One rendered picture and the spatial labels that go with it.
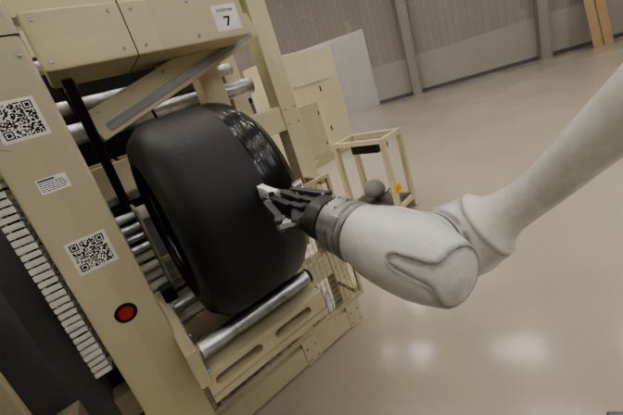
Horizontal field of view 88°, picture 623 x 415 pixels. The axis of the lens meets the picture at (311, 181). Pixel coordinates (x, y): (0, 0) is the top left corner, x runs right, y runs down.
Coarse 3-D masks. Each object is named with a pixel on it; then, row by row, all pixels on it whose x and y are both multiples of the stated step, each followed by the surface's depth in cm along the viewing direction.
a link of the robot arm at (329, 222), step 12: (336, 204) 48; (348, 204) 46; (360, 204) 46; (324, 216) 47; (336, 216) 45; (324, 228) 46; (336, 228) 44; (324, 240) 47; (336, 240) 44; (336, 252) 45
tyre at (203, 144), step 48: (144, 144) 70; (192, 144) 68; (240, 144) 71; (144, 192) 96; (192, 192) 64; (240, 192) 67; (192, 240) 65; (240, 240) 67; (288, 240) 75; (192, 288) 92; (240, 288) 71
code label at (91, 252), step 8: (96, 232) 69; (104, 232) 70; (80, 240) 67; (88, 240) 68; (96, 240) 69; (104, 240) 70; (72, 248) 67; (80, 248) 67; (88, 248) 68; (96, 248) 69; (104, 248) 70; (112, 248) 71; (72, 256) 67; (80, 256) 67; (88, 256) 68; (96, 256) 69; (104, 256) 70; (112, 256) 71; (80, 264) 67; (88, 264) 68; (96, 264) 69; (104, 264) 70; (80, 272) 68; (88, 272) 68
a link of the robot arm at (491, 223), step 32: (608, 96) 29; (576, 128) 32; (608, 128) 29; (544, 160) 37; (576, 160) 33; (608, 160) 32; (512, 192) 42; (544, 192) 39; (480, 224) 44; (512, 224) 43; (480, 256) 44
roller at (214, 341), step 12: (300, 276) 92; (276, 288) 89; (288, 288) 89; (300, 288) 91; (264, 300) 86; (276, 300) 87; (240, 312) 84; (252, 312) 83; (264, 312) 85; (228, 324) 81; (240, 324) 81; (252, 324) 83; (216, 336) 78; (228, 336) 79; (204, 348) 76; (216, 348) 78
